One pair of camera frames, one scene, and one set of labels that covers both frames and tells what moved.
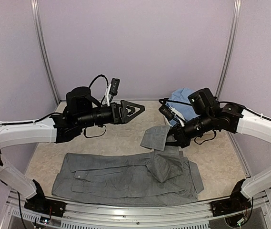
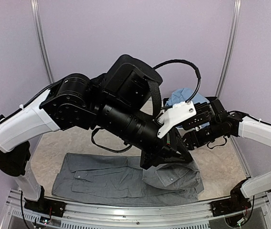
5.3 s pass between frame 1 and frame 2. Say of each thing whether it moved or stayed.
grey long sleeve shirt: stayed
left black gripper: moved
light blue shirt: stayed
